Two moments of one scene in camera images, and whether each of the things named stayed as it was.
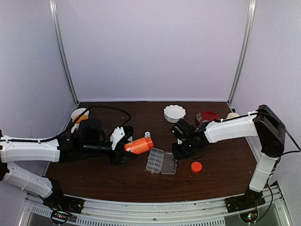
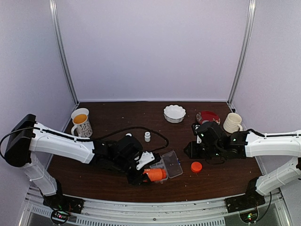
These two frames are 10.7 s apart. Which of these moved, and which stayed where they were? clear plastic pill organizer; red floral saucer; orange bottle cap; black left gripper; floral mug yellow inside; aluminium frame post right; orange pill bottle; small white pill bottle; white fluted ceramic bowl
Moved: orange pill bottle; clear plastic pill organizer; black left gripper
Stayed: aluminium frame post right; orange bottle cap; floral mug yellow inside; small white pill bottle; white fluted ceramic bowl; red floral saucer
